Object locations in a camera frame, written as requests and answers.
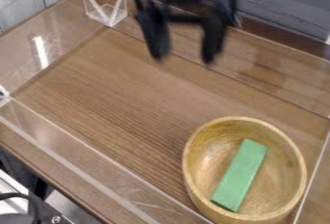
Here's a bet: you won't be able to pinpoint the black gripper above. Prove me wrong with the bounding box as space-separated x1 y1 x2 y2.
134 0 238 65

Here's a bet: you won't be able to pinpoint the green rectangular block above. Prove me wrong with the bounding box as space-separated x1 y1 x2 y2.
210 138 269 212

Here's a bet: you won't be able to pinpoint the brown wooden bowl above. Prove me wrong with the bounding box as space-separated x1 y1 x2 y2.
182 117 308 224

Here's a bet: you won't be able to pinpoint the clear acrylic corner bracket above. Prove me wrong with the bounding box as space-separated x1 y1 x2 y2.
83 0 129 27

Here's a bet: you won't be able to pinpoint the clear acrylic enclosure walls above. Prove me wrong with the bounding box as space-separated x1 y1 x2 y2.
0 0 330 224

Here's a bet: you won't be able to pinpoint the black cable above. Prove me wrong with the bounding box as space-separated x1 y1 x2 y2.
0 191 44 224

